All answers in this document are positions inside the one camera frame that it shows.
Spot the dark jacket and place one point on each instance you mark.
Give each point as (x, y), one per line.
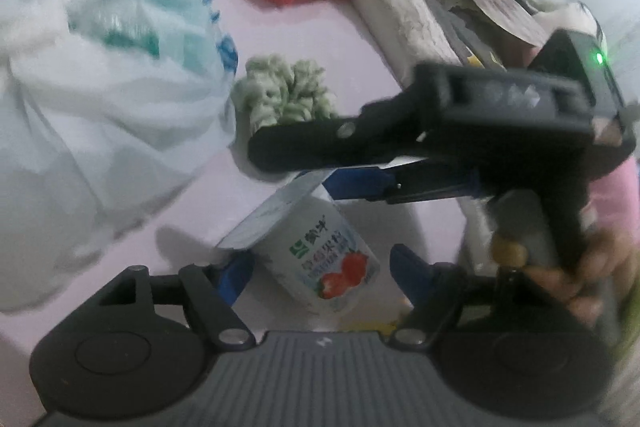
(470, 37)

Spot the person's right forearm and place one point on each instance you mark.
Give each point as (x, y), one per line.
(617, 197)

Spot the white plastic bag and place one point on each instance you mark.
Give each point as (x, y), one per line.
(100, 132)

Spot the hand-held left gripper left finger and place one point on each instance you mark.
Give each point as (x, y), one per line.
(235, 279)

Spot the pink play mat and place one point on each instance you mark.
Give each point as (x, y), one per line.
(310, 32)

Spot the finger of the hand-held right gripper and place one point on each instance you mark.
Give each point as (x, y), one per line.
(365, 184)
(320, 142)

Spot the green rolled towel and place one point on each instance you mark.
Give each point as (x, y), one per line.
(280, 92)

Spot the white strawberry yogurt carton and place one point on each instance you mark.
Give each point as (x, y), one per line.
(320, 257)

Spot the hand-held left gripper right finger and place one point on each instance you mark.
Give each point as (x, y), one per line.
(412, 274)

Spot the person's right hand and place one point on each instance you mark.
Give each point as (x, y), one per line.
(565, 287)

